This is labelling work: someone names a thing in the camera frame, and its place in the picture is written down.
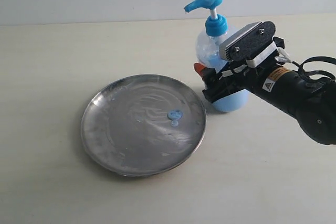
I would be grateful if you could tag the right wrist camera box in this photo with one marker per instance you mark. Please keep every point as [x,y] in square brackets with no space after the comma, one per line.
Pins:
[252,44]

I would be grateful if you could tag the blue soap blob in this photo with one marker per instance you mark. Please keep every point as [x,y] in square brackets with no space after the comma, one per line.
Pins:
[174,116]

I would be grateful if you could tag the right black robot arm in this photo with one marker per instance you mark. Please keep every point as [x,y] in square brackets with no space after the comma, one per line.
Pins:
[306,96]

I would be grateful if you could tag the round steel plate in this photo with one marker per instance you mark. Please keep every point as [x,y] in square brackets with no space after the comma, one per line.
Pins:
[125,129]

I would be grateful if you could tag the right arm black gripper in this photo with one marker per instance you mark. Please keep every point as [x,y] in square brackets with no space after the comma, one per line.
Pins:
[235,76]

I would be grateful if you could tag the blue soap pump bottle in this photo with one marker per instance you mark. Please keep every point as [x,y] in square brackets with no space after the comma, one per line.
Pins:
[216,31]

